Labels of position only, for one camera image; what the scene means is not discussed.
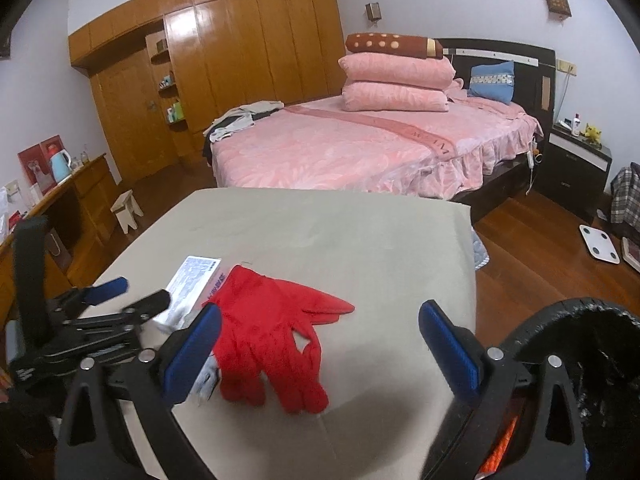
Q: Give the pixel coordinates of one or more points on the white printed medicine box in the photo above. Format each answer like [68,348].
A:
[192,277]

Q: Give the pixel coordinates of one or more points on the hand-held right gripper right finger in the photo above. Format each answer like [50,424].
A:
[447,355]

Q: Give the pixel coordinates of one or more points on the pile of clothes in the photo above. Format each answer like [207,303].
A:
[240,120]

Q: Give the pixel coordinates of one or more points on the dark red paper bag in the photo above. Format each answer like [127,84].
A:
[60,255]

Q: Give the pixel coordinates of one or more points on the plaid cloth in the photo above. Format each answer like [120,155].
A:
[627,195]

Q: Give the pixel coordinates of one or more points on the wall socket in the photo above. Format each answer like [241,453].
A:
[566,67]

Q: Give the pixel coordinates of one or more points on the wooden wardrobe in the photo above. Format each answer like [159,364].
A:
[250,45]

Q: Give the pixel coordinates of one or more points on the orange knitted cloth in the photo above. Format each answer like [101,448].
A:
[500,445]

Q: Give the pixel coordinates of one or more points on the brown dotted pillow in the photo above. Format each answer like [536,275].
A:
[390,44]

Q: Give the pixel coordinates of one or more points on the pink bedspread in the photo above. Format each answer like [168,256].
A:
[350,150]

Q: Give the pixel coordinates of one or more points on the small wooden stool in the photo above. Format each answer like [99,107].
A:
[125,210]

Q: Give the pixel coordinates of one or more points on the white bathroom scale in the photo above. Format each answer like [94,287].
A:
[600,243]

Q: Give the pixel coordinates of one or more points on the pink folded blanket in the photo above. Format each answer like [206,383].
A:
[395,97]
[395,71]

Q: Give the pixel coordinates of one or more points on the large wooden wall lamp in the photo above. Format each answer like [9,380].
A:
[556,0]

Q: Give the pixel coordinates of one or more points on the red box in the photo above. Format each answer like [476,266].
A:
[35,170]

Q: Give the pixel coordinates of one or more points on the dark wooden bed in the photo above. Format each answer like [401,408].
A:
[530,65]

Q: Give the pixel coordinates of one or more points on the small wooden wall lamp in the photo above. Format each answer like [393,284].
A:
[373,11]

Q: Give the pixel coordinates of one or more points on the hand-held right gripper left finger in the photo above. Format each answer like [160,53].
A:
[192,355]

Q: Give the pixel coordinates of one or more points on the white bottle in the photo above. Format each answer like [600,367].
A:
[576,126]

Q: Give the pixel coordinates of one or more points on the yellow plush toy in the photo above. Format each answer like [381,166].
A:
[592,133]

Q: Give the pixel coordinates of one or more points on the grey quilted mat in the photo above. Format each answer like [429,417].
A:
[480,250]

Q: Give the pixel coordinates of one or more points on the wooden sideboard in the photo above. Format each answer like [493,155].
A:
[92,195]

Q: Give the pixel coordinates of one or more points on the light blue kettle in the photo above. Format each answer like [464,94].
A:
[60,165]

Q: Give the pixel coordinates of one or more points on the blue cushion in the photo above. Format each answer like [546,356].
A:
[492,82]

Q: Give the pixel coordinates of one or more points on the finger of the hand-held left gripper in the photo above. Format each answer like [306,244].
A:
[107,290]
[150,305]

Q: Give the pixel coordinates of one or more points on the bathroom scale with red top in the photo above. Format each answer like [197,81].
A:
[632,255]

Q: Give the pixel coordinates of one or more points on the white wrapper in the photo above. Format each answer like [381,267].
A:
[207,382]

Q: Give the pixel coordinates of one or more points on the wooden door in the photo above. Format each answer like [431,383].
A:
[135,120]

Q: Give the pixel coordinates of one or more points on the dark nightstand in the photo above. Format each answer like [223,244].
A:
[570,175]

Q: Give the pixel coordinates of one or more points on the trash bin with black bag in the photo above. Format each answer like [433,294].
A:
[605,360]

